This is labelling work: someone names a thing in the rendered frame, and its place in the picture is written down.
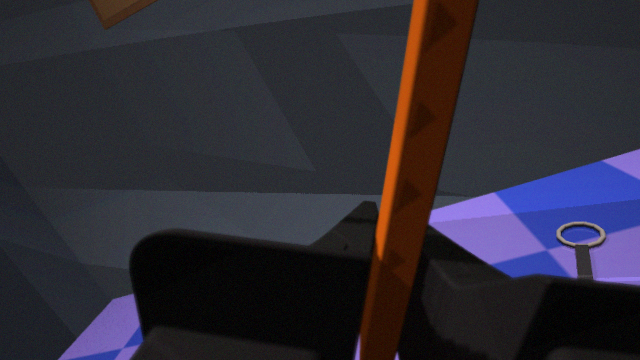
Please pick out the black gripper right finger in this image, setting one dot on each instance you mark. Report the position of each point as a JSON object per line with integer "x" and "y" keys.
{"x": 462, "y": 308}

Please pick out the grey loop with orange handle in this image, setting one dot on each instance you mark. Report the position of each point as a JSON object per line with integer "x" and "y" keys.
{"x": 435, "y": 59}

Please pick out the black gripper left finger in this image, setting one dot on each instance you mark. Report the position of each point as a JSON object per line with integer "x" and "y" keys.
{"x": 297, "y": 296}

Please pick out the black bar handle with beige loop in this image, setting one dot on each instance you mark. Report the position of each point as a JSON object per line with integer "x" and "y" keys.
{"x": 582, "y": 250}

